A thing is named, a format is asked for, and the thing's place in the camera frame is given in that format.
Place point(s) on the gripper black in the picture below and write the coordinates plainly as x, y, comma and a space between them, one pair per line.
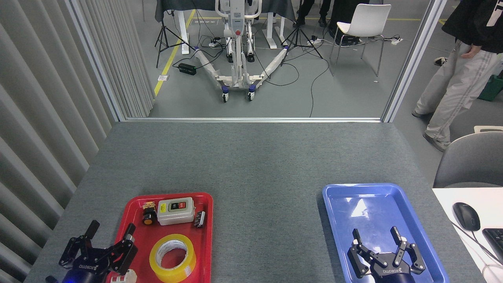
86, 271
391, 273

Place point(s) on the yellow tape roll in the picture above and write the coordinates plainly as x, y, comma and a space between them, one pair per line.
157, 271

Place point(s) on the person's left hand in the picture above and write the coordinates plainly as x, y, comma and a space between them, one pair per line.
471, 52

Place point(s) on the red white circuit breaker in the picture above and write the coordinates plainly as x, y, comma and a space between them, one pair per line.
122, 278

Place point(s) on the red plastic tray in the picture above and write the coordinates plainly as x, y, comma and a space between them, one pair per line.
137, 243

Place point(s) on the blue plastic tray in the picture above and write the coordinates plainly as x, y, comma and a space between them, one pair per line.
365, 212

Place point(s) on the black orange push button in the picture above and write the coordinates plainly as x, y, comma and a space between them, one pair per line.
148, 219

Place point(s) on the white desk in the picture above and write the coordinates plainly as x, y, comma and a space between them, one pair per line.
448, 196

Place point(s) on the black computer mouse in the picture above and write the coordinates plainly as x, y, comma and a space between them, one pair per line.
466, 216

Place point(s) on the small black terminal block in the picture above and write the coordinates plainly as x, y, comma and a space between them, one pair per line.
199, 219

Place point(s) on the black keyboard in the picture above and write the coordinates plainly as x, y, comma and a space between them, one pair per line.
496, 241

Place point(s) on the grey office chair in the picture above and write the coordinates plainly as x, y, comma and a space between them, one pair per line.
471, 161

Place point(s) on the person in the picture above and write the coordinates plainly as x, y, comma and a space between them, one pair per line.
441, 61
459, 86
304, 11

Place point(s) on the green box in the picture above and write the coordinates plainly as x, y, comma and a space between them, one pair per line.
493, 88

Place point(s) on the black power adapter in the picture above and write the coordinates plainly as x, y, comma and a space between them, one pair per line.
187, 68

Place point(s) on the white power strip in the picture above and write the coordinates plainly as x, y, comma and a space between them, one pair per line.
314, 40
215, 43
396, 40

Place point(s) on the black tripod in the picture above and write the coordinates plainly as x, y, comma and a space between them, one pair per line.
297, 37
164, 33

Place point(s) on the white plastic chair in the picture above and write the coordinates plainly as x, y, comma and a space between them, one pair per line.
367, 21

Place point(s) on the white stand on wheels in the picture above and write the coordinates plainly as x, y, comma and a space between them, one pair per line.
237, 59

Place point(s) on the black case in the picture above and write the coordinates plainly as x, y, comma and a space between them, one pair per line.
344, 11

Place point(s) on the grey two-button switch box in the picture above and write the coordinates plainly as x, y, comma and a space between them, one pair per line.
177, 215

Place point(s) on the silver frame post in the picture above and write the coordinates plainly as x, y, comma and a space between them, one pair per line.
98, 63
416, 59

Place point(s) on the silver frame rail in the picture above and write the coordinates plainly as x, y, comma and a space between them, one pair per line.
251, 119

